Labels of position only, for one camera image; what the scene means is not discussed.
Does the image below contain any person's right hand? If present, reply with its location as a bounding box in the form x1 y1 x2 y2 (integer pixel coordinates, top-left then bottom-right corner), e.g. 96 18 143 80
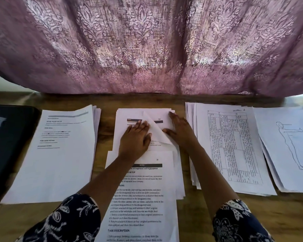
162 111 199 153

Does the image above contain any person's left hand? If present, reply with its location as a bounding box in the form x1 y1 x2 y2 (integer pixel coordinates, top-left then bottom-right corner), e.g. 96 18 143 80
117 119 154 163

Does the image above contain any dark-header text paper pile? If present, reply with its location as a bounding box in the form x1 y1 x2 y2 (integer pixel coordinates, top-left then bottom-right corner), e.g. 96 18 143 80
111 108 187 200

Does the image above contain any table-print paper pile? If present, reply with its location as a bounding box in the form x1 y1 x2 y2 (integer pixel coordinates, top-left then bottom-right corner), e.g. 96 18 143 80
185 102 278 197

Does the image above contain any stack with dark header bar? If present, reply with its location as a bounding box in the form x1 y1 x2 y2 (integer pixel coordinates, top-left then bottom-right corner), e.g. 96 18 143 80
94 148 180 242

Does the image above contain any stack of printed papers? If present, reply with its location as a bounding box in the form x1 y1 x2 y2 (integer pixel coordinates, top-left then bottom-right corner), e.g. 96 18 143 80
0 104 102 206

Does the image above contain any black folder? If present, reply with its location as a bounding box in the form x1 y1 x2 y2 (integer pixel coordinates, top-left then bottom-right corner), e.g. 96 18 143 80
0 104 41 213

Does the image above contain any person's right forearm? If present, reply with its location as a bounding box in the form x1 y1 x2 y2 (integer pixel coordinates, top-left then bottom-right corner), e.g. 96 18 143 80
186 144 241 218

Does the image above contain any pink patterned curtain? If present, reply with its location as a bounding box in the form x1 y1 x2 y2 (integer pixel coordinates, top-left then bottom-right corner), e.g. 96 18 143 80
0 0 303 98

